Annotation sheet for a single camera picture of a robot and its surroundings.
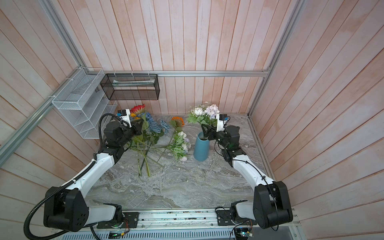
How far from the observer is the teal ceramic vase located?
0.82m

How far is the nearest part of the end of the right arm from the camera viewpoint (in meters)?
0.62

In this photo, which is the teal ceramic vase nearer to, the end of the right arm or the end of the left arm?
the end of the right arm

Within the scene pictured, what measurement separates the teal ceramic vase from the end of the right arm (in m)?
0.03
